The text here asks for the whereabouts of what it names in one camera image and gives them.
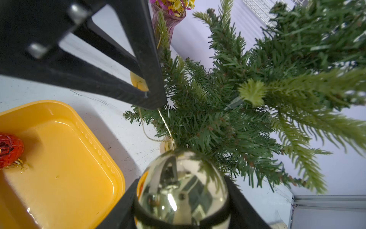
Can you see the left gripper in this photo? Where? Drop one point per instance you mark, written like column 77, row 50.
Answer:
column 30, row 35

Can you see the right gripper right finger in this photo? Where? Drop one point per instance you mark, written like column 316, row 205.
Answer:
column 243, row 215

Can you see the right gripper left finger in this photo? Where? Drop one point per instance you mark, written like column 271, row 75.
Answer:
column 121, row 216

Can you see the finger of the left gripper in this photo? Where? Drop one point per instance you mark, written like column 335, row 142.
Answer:
column 136, row 21

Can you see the matte gold ball ornament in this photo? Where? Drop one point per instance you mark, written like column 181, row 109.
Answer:
column 138, row 82

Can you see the shiny silver-gold ball ornament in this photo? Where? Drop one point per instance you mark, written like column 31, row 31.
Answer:
column 181, row 189

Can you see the red glitter ball ornament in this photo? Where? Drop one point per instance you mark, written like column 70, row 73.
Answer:
column 12, row 149

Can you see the small green christmas tree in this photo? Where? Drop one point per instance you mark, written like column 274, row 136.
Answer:
column 255, row 112

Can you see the dark glass vase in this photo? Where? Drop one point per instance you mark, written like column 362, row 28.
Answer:
column 171, row 22

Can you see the sunflower bouquet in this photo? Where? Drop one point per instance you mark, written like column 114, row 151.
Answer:
column 174, row 7

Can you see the yellow plastic tray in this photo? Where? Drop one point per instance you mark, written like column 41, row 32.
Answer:
column 68, row 180

